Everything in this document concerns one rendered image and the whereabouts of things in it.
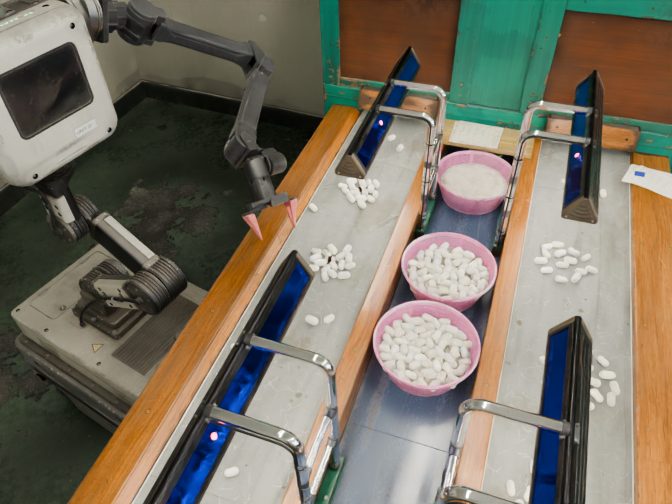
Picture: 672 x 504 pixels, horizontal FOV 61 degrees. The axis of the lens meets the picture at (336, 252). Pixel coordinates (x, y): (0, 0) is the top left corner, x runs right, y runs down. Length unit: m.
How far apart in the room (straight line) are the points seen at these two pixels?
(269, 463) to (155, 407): 0.30
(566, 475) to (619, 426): 0.55
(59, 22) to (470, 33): 1.26
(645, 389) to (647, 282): 0.35
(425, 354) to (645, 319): 0.58
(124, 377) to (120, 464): 0.53
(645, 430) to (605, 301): 0.39
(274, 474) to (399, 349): 0.44
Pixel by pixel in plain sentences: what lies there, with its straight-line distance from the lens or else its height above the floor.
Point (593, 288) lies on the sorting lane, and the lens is 1.74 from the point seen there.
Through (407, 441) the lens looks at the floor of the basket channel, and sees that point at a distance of 1.43.
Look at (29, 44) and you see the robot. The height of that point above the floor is 1.42.
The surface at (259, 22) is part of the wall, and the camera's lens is 3.41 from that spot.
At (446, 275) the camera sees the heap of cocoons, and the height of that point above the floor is 0.74.
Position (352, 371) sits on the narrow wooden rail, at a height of 0.76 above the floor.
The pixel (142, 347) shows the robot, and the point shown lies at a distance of 1.93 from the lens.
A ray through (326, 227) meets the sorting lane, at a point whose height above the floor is 0.74.
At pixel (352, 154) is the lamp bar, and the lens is 1.45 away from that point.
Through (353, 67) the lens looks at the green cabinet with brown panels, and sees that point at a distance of 2.26.
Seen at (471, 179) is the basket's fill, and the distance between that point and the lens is 2.02.
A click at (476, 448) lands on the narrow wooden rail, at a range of 1.34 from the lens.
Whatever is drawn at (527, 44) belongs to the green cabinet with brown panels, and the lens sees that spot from 2.09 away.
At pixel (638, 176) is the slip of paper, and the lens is 2.14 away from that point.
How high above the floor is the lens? 1.95
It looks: 45 degrees down
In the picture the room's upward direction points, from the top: 2 degrees counter-clockwise
